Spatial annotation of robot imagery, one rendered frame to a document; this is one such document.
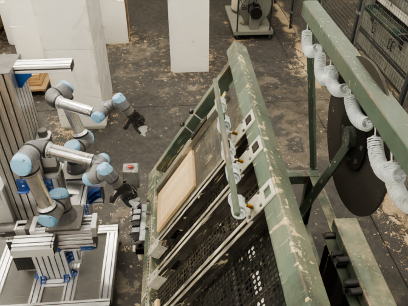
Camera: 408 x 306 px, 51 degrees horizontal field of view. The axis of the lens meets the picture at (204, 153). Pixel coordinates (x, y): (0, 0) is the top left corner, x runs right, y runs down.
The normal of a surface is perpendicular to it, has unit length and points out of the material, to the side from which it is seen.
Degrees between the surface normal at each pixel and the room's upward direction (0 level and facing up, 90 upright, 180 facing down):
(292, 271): 58
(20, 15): 90
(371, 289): 0
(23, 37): 90
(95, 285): 0
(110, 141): 0
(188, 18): 90
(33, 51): 90
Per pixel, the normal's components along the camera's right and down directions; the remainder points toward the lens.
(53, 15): 0.07, 0.61
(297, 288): -0.85, -0.39
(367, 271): 0.00, -0.79
